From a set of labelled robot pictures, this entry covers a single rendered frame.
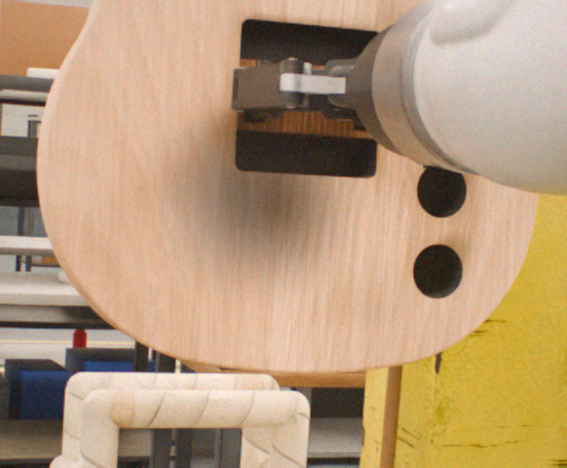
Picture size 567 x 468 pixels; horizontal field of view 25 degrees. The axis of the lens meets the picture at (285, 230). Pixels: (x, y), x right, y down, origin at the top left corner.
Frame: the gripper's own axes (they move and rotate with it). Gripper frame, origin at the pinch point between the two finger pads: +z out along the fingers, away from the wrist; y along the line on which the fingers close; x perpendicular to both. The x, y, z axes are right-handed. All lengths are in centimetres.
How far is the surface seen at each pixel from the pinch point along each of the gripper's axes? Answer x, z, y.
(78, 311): -71, 498, 73
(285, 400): -24.4, 23.6, 7.7
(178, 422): -26.3, 23.5, -1.7
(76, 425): -28.1, 31.6, -8.9
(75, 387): -24.8, 31.8, -9.1
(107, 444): -28.0, 23.3, -7.7
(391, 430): -45, 109, 56
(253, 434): -29.1, 31.8, 7.7
